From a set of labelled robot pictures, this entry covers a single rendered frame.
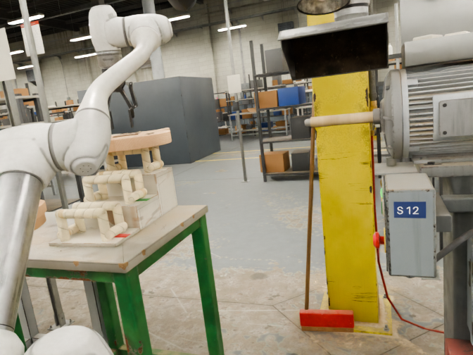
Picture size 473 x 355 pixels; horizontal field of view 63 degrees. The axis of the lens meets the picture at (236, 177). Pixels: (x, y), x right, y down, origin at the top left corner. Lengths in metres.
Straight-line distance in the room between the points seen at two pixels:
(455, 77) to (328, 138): 1.08
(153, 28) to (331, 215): 1.34
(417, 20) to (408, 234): 0.64
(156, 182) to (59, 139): 0.54
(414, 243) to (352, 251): 1.36
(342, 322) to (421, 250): 1.49
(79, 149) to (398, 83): 0.84
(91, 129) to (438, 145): 0.91
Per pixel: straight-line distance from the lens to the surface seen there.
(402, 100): 1.09
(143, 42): 1.43
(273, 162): 6.26
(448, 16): 1.30
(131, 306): 1.23
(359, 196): 2.15
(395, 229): 0.91
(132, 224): 1.43
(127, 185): 1.43
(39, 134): 1.12
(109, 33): 1.52
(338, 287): 2.37
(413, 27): 1.29
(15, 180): 1.07
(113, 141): 1.45
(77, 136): 1.08
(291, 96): 6.04
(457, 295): 1.26
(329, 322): 2.37
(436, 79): 1.13
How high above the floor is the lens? 1.34
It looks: 11 degrees down
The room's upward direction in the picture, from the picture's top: 7 degrees counter-clockwise
